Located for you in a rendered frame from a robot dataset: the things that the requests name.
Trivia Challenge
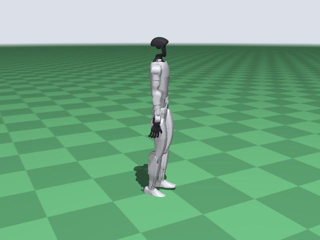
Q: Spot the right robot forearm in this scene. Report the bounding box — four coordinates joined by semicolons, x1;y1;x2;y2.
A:
152;92;162;123

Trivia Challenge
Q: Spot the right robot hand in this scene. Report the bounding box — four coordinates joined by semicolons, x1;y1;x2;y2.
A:
148;117;162;139

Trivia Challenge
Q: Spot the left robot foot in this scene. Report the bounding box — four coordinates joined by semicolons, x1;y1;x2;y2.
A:
155;179;176;188

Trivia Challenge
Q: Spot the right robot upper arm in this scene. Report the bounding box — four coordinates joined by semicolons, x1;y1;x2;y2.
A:
150;64;162;97

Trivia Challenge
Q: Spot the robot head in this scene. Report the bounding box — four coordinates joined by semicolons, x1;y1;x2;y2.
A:
150;37;169;62

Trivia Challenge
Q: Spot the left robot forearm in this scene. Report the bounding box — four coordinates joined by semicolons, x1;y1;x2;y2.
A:
165;92;169;107

